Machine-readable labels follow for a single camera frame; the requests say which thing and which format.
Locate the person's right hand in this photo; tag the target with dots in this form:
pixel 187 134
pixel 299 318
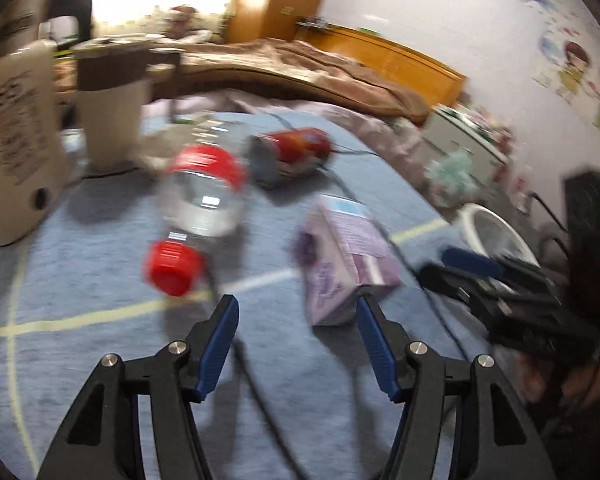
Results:
pixel 595 380

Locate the brown teddy bear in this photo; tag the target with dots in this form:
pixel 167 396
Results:
pixel 182 17

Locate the blue checked tablecloth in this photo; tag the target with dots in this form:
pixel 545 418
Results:
pixel 105 280

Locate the red drink can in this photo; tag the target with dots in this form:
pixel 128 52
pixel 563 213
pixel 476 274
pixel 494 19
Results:
pixel 295 145

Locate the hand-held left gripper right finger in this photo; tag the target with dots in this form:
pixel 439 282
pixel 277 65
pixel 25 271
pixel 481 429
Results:
pixel 377 350

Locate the purple milk carton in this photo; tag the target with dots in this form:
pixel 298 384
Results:
pixel 340 260

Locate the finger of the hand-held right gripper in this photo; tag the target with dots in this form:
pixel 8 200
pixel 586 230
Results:
pixel 470 260
pixel 445 280

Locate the white power strip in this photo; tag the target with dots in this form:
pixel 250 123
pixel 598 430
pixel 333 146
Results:
pixel 312 23

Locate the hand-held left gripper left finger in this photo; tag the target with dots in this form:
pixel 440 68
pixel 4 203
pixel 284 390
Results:
pixel 220 340

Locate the wooden headboard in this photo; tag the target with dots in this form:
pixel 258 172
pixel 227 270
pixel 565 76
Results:
pixel 395 55

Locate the brown blanket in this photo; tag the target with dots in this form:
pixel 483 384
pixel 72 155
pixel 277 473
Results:
pixel 305 65

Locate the clear bottle with red cap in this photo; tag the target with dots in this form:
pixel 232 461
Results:
pixel 200 195

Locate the cream plastic jug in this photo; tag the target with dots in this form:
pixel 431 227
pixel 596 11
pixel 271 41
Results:
pixel 15 135

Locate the cartoon children wall sticker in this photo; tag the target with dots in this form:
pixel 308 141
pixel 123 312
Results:
pixel 575 67

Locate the beige cup with brown band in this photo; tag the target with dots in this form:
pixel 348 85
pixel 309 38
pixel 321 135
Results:
pixel 110 110

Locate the green plastic bag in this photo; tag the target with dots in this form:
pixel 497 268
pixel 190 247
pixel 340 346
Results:
pixel 452 175

